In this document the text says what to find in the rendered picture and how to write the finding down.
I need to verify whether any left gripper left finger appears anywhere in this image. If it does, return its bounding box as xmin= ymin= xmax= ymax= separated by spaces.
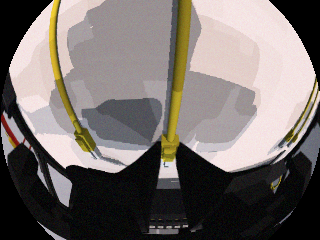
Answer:
xmin=65 ymin=141 xmax=162 ymax=232

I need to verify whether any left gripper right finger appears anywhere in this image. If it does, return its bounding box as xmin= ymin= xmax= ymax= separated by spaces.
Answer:
xmin=175 ymin=142 xmax=272 ymax=231

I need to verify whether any black rack frame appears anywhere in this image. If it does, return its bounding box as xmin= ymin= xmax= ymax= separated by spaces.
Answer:
xmin=142 ymin=150 xmax=286 ymax=234

